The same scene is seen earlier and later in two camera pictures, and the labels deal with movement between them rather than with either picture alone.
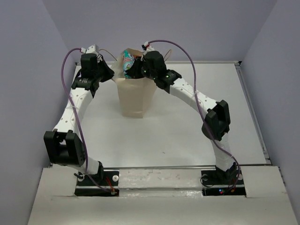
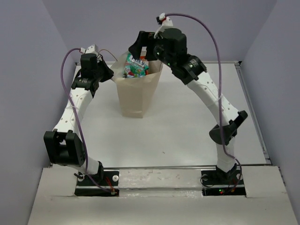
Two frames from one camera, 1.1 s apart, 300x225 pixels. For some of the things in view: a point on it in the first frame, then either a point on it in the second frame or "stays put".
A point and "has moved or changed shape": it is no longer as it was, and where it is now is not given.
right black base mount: [215, 182] stays put
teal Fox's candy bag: [128, 59] has moved or changed shape
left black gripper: [108, 72] stays put
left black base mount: [104, 183] stays put
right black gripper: [135, 71] -> [146, 39]
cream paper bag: [136, 94] stays put
